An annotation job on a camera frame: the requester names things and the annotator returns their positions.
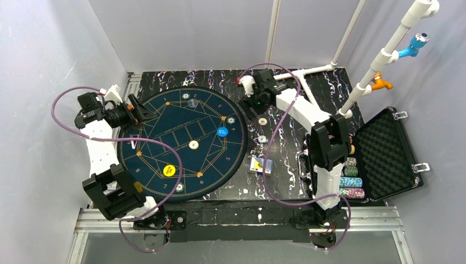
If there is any yellow poker chip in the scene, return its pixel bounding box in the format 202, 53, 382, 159
258, 118, 268, 126

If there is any green chip mat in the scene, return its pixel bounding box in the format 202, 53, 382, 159
226, 117, 236, 124
181, 93, 190, 100
176, 183, 185, 193

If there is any blue dealer button disc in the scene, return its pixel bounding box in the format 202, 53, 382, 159
217, 126, 229, 138

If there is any green chip mat top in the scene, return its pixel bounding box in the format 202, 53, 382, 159
181, 93, 190, 100

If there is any clear dealer button disc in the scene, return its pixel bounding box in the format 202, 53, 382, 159
187, 98, 199, 108

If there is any yellow dealer button disc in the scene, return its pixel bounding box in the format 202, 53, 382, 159
163, 164, 176, 177

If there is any green chip mat bottom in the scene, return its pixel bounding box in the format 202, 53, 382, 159
176, 183, 185, 193

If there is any white poker chip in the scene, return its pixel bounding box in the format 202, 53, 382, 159
257, 135, 268, 144

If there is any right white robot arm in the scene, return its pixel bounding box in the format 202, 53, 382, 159
237, 69, 351, 212

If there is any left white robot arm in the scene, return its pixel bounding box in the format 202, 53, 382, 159
75, 92, 158, 221

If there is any round dark blue poker mat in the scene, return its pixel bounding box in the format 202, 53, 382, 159
117, 86, 248, 201

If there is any playing card deck box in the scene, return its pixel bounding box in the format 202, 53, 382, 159
249, 157, 273, 176

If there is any yellow chip stack in case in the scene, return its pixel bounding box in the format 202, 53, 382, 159
349, 145, 356, 155

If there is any white chip stack in case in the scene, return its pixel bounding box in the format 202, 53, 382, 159
345, 157, 357, 167

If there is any green chip stack in case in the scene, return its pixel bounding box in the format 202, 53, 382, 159
343, 166, 358, 177

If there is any blue chip stack in case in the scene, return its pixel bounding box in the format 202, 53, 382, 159
340, 177, 363, 188

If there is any black poker chip case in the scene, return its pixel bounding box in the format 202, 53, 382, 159
297, 107, 430, 203

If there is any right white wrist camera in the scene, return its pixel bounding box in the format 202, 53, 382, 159
237, 75, 256, 97

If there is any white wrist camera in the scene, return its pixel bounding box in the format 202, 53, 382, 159
100, 84, 124, 105
237, 75, 256, 97

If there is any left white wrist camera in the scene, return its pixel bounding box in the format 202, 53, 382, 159
100, 84, 124, 105

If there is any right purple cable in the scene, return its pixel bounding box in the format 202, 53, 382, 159
236, 63, 352, 252

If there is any purple cable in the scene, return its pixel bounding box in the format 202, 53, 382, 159
51, 86, 184, 254
236, 63, 352, 252

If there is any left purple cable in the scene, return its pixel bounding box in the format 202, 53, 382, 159
51, 86, 184, 254

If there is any aluminium rail frame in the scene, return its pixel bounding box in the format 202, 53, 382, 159
73, 69, 418, 250

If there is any white pvc pipe frame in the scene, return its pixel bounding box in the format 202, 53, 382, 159
265, 1, 440, 117

